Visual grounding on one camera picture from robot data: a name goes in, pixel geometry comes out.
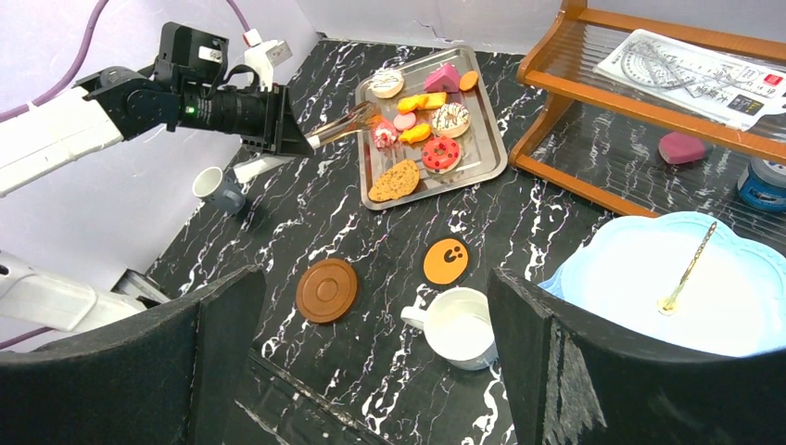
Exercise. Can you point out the steel serving tray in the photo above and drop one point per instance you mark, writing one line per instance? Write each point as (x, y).
(484, 155)

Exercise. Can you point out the white iced round pastry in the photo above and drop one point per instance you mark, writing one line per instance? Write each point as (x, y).
(386, 83)

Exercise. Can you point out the red sprinkled donut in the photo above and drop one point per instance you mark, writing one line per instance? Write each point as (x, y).
(441, 154)

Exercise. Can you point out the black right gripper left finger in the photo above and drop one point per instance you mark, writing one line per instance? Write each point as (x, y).
(167, 375)

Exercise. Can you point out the brown wooden round coaster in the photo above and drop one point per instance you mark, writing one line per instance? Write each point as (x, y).
(327, 290)

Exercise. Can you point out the steel food tongs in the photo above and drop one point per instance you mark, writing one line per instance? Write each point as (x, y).
(362, 117)

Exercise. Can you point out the maroon heart-shaped object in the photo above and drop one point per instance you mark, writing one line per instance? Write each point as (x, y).
(679, 148)

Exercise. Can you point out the blue three-tier cake stand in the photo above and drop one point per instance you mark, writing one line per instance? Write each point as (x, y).
(684, 278)

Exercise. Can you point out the small grey white cup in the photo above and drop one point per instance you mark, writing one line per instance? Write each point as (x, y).
(215, 187)

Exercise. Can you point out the orange yellow pastry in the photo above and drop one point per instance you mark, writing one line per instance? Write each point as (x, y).
(418, 133)

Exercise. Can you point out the small orange round cookie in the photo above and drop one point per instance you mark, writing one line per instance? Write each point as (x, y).
(468, 81)

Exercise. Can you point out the blue lidded jar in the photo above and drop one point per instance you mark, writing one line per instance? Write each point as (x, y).
(762, 185)

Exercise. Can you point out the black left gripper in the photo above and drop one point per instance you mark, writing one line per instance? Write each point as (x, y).
(190, 85)

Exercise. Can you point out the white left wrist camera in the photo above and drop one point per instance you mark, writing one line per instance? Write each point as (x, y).
(264, 56)

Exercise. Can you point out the pink round macaron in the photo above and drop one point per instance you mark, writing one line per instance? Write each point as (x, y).
(404, 122)

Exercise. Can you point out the white ceramic mug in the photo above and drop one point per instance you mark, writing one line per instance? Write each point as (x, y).
(457, 328)

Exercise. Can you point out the packaged ruler protractor set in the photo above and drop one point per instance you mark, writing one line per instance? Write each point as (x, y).
(722, 88)

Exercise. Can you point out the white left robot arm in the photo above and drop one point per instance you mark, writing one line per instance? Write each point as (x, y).
(39, 142)

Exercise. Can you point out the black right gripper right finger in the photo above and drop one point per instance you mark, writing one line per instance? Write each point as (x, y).
(572, 377)

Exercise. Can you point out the magenta cake wedge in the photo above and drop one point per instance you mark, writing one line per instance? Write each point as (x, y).
(446, 78)

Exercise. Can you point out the white chocolate drizzled donut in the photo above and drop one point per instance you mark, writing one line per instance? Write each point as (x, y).
(451, 120)

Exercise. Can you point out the brown chocolate chip cookie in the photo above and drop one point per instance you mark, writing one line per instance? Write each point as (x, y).
(399, 181)

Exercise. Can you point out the orange black round coaster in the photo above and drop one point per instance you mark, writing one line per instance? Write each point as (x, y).
(445, 261)

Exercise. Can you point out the wooden two-tier shelf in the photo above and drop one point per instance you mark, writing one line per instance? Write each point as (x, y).
(599, 138)

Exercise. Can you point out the pink layered cake slice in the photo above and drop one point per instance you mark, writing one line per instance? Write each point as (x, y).
(383, 133)

